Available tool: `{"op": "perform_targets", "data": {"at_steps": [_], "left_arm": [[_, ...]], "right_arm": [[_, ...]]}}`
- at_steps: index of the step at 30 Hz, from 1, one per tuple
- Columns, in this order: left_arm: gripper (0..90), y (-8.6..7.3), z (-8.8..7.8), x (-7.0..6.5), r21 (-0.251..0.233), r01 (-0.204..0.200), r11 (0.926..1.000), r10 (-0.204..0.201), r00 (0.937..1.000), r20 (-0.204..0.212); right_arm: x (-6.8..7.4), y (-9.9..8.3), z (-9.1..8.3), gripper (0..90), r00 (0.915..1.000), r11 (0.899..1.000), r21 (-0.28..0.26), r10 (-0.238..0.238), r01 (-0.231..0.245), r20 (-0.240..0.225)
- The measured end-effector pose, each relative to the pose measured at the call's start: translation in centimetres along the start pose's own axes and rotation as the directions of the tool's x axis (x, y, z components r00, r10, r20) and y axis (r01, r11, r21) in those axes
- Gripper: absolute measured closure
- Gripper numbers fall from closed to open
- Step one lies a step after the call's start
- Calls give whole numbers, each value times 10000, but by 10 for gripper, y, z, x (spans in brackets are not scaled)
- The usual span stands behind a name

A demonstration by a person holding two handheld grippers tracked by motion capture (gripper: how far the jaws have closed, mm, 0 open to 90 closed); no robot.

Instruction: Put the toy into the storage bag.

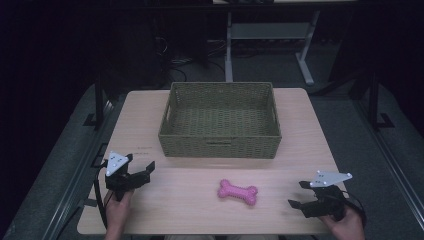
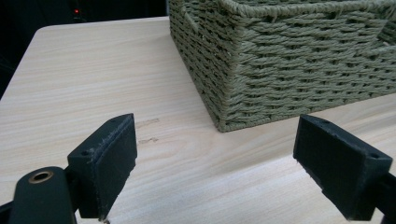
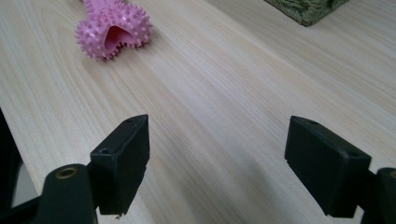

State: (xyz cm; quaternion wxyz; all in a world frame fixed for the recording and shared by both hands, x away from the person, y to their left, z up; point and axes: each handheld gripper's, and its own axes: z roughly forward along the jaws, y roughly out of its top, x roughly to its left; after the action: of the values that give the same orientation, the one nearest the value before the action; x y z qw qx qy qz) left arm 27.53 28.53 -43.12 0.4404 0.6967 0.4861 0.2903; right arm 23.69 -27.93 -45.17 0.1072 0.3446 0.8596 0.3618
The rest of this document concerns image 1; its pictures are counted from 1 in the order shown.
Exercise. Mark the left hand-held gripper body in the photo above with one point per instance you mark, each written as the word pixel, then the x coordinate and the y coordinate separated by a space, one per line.
pixel 122 181

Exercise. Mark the black metal post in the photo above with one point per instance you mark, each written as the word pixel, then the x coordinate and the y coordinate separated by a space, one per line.
pixel 375 100
pixel 99 100

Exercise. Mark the green woven basket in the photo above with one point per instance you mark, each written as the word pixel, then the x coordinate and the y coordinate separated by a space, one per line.
pixel 220 123

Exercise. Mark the pink bone-shaped rubber toy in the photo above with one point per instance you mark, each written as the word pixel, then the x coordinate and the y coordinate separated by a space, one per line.
pixel 237 192

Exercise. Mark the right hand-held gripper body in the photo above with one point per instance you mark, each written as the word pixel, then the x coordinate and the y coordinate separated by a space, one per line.
pixel 325 196

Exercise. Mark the grey aluminium rail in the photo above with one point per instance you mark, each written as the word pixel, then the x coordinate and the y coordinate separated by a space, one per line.
pixel 393 163
pixel 76 180

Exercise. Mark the person's right hand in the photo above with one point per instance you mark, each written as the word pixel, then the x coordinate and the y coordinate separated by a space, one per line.
pixel 346 225

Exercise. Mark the grey metal desk frame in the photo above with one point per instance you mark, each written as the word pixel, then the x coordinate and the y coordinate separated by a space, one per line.
pixel 266 31

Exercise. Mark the black bracket on table edge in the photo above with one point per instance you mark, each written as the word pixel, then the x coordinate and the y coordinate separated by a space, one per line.
pixel 99 155

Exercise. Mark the person's left hand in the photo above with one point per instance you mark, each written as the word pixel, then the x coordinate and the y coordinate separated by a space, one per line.
pixel 117 208

